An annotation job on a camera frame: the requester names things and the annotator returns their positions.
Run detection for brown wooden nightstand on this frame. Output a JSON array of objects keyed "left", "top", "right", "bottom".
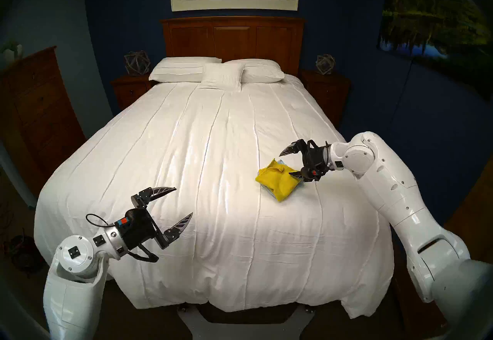
[
  {"left": 110, "top": 73, "right": 158, "bottom": 110},
  {"left": 298, "top": 70, "right": 352, "bottom": 128}
]

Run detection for black floor device red cables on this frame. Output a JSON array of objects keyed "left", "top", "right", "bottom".
[{"left": 0, "top": 200, "right": 46, "bottom": 278}]

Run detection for yellow hand towel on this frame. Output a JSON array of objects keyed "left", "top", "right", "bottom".
[{"left": 255, "top": 158, "right": 305, "bottom": 203}]

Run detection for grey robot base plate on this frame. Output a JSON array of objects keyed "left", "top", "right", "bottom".
[{"left": 177, "top": 303, "right": 315, "bottom": 340}]

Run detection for brown wooden dresser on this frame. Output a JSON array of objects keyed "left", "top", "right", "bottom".
[{"left": 0, "top": 46, "right": 87, "bottom": 197}]

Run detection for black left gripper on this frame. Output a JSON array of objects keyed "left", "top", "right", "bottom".
[{"left": 115, "top": 186, "right": 193, "bottom": 252}]

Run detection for large white pillow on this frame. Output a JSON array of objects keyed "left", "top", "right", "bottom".
[
  {"left": 149, "top": 57, "right": 223, "bottom": 83},
  {"left": 223, "top": 59, "right": 285, "bottom": 84}
]

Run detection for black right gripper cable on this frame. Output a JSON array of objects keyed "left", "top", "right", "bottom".
[{"left": 314, "top": 141, "right": 335, "bottom": 174}]

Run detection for forest lake poster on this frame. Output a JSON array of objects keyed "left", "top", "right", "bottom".
[{"left": 377, "top": 0, "right": 493, "bottom": 101}]

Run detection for dark wall cable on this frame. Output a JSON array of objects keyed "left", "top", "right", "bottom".
[{"left": 379, "top": 62, "right": 413, "bottom": 141}]

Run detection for brown wooden headboard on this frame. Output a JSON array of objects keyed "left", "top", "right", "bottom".
[{"left": 160, "top": 16, "right": 307, "bottom": 77}]

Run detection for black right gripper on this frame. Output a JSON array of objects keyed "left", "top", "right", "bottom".
[{"left": 280, "top": 140, "right": 332, "bottom": 182}]

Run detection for grey geometric wire ornament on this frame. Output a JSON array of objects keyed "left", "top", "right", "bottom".
[
  {"left": 315, "top": 54, "right": 336, "bottom": 75},
  {"left": 124, "top": 50, "right": 151, "bottom": 76}
]

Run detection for light blue hand towel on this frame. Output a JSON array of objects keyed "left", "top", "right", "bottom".
[{"left": 262, "top": 157, "right": 287, "bottom": 199}]

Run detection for small square white pillow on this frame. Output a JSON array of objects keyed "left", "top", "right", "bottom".
[{"left": 198, "top": 63, "right": 246, "bottom": 92}]

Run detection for black flat cable loop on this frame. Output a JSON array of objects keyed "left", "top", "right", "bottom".
[{"left": 127, "top": 245, "right": 159, "bottom": 263}]

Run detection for bed with white comforter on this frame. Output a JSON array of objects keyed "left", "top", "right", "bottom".
[{"left": 34, "top": 73, "right": 394, "bottom": 319}]

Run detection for small white plant pot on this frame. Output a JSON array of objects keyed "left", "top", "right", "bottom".
[{"left": 2, "top": 39, "right": 24, "bottom": 65}]

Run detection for thin black cable loop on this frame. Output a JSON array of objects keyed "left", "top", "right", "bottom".
[{"left": 85, "top": 213, "right": 116, "bottom": 228}]

